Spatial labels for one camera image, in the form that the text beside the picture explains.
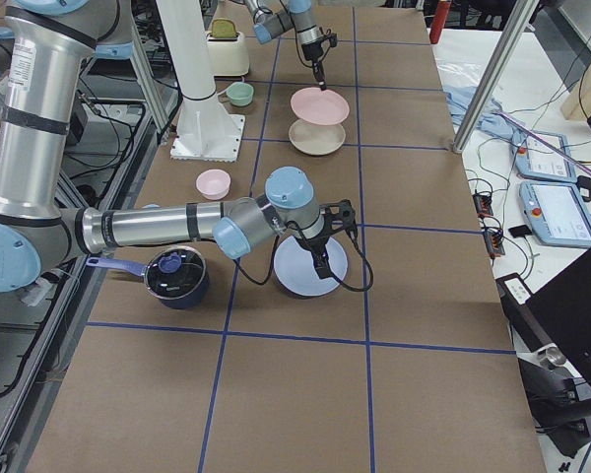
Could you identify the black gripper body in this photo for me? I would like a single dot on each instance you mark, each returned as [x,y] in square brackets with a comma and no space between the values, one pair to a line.
[308,51]
[313,243]

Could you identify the pink plate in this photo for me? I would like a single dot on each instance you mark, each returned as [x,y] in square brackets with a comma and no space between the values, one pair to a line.
[320,107]

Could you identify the blue plate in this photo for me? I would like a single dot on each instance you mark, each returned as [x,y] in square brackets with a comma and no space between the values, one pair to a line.
[294,268]

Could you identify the cream plate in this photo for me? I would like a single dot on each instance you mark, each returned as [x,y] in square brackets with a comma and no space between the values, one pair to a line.
[316,140]

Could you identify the green bowl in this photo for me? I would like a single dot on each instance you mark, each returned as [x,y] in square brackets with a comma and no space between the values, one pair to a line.
[240,94]

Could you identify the cream toaster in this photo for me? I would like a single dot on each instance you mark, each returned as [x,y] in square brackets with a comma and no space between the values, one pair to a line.
[229,58]

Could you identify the bread slice in toaster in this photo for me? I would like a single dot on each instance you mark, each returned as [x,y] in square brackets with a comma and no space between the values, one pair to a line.
[224,29]

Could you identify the pink bowl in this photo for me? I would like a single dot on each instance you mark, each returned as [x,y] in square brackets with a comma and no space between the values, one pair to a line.
[213,184]

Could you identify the clear plastic bag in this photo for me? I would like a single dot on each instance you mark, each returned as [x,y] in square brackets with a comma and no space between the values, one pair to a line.
[458,74]

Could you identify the red cylinder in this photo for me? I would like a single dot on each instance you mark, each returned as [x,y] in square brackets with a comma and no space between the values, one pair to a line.
[439,20]

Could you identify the dark blue pot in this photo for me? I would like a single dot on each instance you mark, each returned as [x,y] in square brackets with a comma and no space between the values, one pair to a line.
[138,269]

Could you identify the glass pot lid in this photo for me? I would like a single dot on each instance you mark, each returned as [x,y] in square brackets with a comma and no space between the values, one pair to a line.
[177,272]

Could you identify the small orange circuit board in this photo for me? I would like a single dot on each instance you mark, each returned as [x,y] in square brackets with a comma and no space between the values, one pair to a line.
[483,205]

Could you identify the upper teach pendant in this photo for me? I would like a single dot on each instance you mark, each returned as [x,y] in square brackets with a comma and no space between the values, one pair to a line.
[534,160]

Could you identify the teach pendant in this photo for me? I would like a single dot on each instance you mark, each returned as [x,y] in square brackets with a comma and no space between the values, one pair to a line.
[556,213]
[534,160]

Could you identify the lower teach pendant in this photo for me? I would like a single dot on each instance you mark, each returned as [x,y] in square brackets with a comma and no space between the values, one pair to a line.
[556,213]

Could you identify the black laptop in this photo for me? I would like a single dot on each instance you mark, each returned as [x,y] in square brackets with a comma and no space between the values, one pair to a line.
[558,313]

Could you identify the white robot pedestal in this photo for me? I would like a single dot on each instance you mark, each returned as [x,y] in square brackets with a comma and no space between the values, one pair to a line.
[205,130]

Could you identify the aluminium frame post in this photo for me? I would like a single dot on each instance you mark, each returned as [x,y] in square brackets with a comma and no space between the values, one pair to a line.
[509,37]

